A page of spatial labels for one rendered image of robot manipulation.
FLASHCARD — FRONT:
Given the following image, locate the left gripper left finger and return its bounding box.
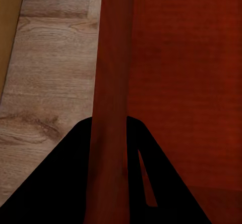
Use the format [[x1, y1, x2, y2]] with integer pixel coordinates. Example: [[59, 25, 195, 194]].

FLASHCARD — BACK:
[[0, 117, 92, 224]]

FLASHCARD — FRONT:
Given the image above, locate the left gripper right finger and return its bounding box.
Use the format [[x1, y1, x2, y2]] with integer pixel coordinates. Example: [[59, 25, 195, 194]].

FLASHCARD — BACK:
[[127, 116, 211, 224]]

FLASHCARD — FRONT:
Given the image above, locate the storage box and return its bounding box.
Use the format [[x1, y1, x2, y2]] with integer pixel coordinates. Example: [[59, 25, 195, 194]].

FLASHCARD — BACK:
[[84, 0, 242, 224]]

